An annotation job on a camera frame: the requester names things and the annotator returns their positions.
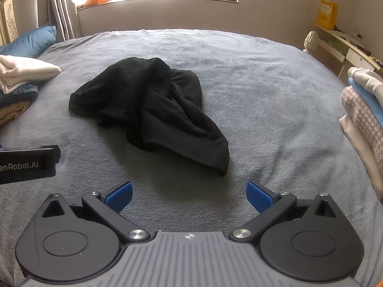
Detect yellow box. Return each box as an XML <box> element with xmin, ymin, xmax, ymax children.
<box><xmin>316</xmin><ymin>0</ymin><xmax>338</xmax><ymax>30</ymax></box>

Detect white folded garment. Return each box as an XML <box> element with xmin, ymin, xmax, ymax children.
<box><xmin>348</xmin><ymin>66</ymin><xmax>383</xmax><ymax>96</ymax></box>

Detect cream folded garment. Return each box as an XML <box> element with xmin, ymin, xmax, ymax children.
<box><xmin>339</xmin><ymin>115</ymin><xmax>383</xmax><ymax>201</ymax></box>

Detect cream carved headboard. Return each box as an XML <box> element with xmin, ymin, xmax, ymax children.
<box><xmin>0</xmin><ymin>0</ymin><xmax>17</xmax><ymax>47</ymax></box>

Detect beige curtain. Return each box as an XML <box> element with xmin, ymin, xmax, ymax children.
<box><xmin>37</xmin><ymin>0</ymin><xmax>81</xmax><ymax>41</ymax></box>

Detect light blue folded garment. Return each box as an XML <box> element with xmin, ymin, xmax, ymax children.
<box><xmin>348</xmin><ymin>77</ymin><xmax>383</xmax><ymax>126</ymax></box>

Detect pink houndstooth folded garment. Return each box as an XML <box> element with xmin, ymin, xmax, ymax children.
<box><xmin>341</xmin><ymin>86</ymin><xmax>383</xmax><ymax>168</ymax></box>

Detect blue pillow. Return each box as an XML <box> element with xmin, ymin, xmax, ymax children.
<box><xmin>0</xmin><ymin>25</ymin><xmax>57</xmax><ymax>59</ymax></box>

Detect folded tan cloth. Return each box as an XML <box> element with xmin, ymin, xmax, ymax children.
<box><xmin>0</xmin><ymin>100</ymin><xmax>32</xmax><ymax>127</ymax></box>

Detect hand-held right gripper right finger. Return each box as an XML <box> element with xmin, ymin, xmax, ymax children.
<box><xmin>229</xmin><ymin>181</ymin><xmax>343</xmax><ymax>241</ymax></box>

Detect black garment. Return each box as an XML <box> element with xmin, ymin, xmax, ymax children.
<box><xmin>69</xmin><ymin>56</ymin><xmax>230</xmax><ymax>177</ymax></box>

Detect folded blue jeans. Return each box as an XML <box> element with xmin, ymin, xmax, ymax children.
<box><xmin>0</xmin><ymin>84</ymin><xmax>39</xmax><ymax>108</ymax></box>

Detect white folded cloth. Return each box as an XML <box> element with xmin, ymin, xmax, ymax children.
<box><xmin>0</xmin><ymin>54</ymin><xmax>62</xmax><ymax>94</ymax></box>

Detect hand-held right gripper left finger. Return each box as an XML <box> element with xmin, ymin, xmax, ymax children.
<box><xmin>40</xmin><ymin>182</ymin><xmax>150</xmax><ymax>242</ymax></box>

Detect grey fleece blanket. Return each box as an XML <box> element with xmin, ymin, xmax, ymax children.
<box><xmin>0</xmin><ymin>29</ymin><xmax>383</xmax><ymax>287</ymax></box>

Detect cream bedpost ornament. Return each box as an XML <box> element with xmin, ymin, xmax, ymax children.
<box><xmin>303</xmin><ymin>30</ymin><xmax>320</xmax><ymax>55</ymax></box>

